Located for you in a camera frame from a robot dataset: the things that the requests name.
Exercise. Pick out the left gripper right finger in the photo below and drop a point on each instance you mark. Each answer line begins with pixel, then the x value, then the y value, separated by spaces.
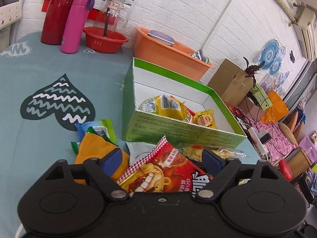
pixel 226 174

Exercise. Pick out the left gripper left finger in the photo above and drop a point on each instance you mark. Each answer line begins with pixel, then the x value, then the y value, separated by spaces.
pixel 90 181

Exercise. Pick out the orange snack bag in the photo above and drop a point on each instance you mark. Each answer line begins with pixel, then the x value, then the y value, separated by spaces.
pixel 93 145

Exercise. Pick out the clear yellow snack packet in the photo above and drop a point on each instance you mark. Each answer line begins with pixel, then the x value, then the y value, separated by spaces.
pixel 194 152

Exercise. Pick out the blue green snack packet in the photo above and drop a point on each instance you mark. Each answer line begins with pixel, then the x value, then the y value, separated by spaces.
pixel 103 128

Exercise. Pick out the red monkey snack bag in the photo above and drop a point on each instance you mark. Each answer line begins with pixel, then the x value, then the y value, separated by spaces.
pixel 164 169

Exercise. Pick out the yellow soft bread snack bag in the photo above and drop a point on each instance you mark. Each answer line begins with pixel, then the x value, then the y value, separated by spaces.
pixel 168 107

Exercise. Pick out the white power strip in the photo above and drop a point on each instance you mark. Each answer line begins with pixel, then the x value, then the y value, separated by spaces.
pixel 261 148

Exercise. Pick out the small yellow snack packet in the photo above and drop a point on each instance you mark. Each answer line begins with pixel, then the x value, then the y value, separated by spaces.
pixel 205 119

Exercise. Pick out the red round stool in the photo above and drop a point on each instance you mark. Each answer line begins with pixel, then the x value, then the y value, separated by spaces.
pixel 285 169

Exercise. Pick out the pink floral bedsheet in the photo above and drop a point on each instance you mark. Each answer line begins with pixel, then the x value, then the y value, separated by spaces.
pixel 270 135

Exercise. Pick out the small tan cardboard box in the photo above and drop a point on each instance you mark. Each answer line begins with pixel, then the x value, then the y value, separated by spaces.
pixel 252 111

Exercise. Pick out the green white small box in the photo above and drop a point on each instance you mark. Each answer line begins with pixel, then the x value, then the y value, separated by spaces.
pixel 261 97

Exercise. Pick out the orange plastic bag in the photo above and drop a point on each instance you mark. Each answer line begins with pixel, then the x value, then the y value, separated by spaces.
pixel 278 110

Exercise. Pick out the green white cardboard box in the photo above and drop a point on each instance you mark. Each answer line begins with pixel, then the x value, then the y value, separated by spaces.
pixel 145 80

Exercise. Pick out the brown cardboard box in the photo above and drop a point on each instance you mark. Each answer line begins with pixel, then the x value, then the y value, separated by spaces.
pixel 231 83

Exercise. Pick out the dark red leaf plant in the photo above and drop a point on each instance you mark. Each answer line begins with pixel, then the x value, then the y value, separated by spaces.
pixel 251 70

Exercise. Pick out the stainless steel bowl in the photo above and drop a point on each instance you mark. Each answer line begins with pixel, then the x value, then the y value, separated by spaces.
pixel 199 56

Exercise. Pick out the orange plastic basin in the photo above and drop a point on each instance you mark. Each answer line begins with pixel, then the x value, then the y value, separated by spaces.
pixel 176 58

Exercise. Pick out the red plastic basket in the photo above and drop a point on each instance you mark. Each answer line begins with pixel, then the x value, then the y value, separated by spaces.
pixel 95 40

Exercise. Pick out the stacked bowls with blue lid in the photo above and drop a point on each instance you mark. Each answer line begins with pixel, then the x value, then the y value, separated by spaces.
pixel 161 37

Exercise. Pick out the clear glass jar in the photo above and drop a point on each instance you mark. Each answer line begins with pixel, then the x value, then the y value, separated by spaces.
pixel 113 17

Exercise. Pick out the red thermos jug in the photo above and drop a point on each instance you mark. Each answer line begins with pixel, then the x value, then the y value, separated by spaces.
pixel 55 21

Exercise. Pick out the white air conditioner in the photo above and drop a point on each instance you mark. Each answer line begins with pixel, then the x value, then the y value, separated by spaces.
pixel 305 27

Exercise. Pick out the pink thermos bottle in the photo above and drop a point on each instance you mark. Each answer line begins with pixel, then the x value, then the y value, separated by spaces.
pixel 75 24

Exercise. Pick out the white appliance with screen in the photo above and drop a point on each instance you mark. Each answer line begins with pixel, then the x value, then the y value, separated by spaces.
pixel 11 12

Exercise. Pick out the blue round wall decoration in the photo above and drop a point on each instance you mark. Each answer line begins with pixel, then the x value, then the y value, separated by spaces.
pixel 268 54

